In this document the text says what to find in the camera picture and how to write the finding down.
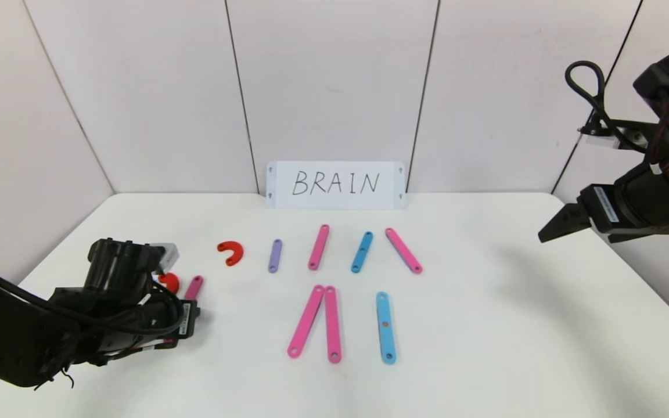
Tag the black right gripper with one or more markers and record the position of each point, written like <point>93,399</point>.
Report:
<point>600,208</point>

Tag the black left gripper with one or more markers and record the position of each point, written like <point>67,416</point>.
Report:
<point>187,319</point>

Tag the pink bar with holes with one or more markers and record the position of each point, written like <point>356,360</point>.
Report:
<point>194,287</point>
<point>333,325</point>
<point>403,251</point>
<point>318,248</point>
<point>306,321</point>

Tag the black and orange left arm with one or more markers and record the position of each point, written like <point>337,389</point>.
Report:
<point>3,337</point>

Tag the white BRAIN sign card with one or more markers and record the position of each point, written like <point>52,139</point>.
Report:
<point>334,199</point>

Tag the large red curved piece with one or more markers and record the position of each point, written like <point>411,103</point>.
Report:
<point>169,283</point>

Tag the small red curved piece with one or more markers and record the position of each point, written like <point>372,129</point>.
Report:
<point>236,248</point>

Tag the short purple flat bar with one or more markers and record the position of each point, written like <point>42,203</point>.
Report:
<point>275,255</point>

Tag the short blue flat bar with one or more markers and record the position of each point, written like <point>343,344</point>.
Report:
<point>361,252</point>

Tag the long blue flat bar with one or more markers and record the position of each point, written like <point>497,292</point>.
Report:
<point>385,313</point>

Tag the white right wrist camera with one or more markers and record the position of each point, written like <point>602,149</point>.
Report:
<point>599,139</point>

